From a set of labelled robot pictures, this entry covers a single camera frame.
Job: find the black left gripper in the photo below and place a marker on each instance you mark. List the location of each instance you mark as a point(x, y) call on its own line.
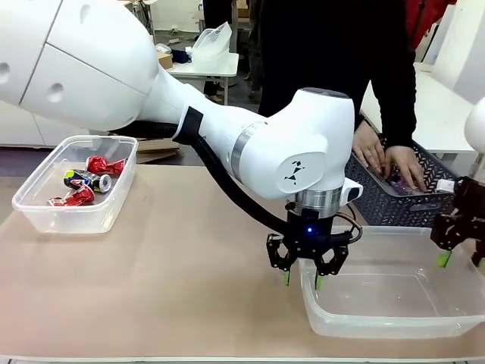
point(308, 237)

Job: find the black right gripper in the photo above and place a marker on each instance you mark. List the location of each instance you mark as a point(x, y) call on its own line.
point(471, 204)

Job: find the clear plastic wrapper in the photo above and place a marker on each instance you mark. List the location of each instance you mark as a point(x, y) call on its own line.
point(396, 182)

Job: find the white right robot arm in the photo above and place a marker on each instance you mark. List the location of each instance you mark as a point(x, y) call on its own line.
point(476, 125)

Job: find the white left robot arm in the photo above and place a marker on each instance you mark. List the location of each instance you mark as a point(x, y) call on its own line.
point(151, 76)

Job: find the person left forearm black sleeve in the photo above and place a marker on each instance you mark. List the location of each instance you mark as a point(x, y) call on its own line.
point(398, 102)

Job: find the dark grey plastic basket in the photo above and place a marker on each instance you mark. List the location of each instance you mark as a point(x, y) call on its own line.
point(394, 210)

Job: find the person left hand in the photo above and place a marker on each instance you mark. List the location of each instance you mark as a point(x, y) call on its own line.
point(407, 167)

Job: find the person right hand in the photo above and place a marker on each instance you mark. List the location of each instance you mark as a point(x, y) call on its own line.
point(369, 149)

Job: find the large clear plastic container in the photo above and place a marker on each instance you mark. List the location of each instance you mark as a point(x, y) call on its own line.
point(379, 314)

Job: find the long white side table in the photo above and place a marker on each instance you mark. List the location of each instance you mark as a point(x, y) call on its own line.
point(435, 98)

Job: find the flat cardboard sheet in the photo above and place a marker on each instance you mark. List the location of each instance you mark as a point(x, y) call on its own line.
point(157, 149)

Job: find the white leaning board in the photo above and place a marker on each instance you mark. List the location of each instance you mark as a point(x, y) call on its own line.
point(460, 45)

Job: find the person torso black sweater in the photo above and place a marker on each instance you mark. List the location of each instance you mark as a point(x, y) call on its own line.
point(322, 49)

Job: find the white background table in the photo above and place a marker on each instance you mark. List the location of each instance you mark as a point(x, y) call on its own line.
point(206, 68)

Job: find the crushed red can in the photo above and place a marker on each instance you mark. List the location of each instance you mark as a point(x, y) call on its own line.
point(104, 165)
point(76, 197)

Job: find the background person dark clothes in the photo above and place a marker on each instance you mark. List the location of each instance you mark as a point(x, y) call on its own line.
point(248, 45)

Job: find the red garment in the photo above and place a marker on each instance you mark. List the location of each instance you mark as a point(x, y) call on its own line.
point(424, 19)

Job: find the crushed dark printed can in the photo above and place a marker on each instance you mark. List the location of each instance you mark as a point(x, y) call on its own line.
point(89, 180)

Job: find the dark blue cloth bundle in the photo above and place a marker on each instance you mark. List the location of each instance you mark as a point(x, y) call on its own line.
point(181, 56)

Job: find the small cardboard box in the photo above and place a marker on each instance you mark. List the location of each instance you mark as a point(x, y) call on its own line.
point(164, 60)

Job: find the small clear plastic container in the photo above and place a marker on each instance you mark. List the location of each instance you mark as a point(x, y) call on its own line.
point(57, 216)

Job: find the white low cabinet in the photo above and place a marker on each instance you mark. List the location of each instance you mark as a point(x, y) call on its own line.
point(34, 129)

